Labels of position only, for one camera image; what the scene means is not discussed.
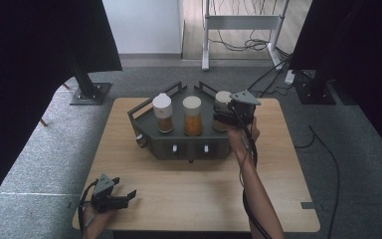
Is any brown spice jar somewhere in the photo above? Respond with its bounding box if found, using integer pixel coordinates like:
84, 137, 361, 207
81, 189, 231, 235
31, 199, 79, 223
151, 93, 174, 134

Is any dark grey corner rack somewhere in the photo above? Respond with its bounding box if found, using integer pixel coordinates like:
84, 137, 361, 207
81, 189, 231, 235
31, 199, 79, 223
127, 81, 254, 163

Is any white metal frame stand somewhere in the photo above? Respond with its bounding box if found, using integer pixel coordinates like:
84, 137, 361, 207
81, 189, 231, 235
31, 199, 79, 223
201, 0, 291, 72

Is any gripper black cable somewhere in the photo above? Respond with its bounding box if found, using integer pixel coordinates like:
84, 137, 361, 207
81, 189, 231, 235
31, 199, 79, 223
233, 108, 274, 239
78, 179, 99, 233

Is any black curtain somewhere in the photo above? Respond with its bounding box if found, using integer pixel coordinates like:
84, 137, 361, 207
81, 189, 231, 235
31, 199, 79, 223
0, 0, 123, 218
287, 0, 382, 165

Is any person's left hand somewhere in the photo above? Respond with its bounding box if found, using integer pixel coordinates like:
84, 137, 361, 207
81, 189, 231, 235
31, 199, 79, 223
83, 203, 117, 239

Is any black metal stand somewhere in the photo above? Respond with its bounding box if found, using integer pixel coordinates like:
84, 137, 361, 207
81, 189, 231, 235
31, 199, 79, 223
69, 56, 112, 107
292, 69, 338, 107

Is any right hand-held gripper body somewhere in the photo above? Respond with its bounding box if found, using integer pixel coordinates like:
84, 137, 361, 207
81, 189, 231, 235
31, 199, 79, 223
228, 90, 263, 128

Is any person's right hand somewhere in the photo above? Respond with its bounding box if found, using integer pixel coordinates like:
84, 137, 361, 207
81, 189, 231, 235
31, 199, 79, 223
227, 118, 262, 163

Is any black cable bundle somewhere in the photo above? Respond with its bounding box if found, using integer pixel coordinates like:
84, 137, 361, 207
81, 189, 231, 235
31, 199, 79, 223
208, 0, 292, 54

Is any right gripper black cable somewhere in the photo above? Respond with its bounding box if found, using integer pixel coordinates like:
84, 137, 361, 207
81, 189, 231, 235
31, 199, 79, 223
233, 108, 274, 239

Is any orange spice jar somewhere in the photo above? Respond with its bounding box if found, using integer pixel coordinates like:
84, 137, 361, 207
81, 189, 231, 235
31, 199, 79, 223
182, 96, 204, 137

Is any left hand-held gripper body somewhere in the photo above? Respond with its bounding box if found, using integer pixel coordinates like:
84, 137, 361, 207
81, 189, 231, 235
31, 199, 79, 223
91, 173, 117, 213

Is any white power strip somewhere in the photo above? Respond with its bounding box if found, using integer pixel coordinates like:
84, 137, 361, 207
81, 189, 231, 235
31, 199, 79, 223
284, 69, 296, 86

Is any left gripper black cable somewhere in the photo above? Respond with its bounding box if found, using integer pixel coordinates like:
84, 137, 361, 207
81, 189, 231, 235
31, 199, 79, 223
78, 179, 99, 233

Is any pale spice jar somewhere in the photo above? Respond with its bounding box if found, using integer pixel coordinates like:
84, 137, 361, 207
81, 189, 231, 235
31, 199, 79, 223
212, 91, 234, 132

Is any long black floor cable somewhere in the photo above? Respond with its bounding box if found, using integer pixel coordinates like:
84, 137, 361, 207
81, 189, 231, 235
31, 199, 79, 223
293, 124, 342, 239

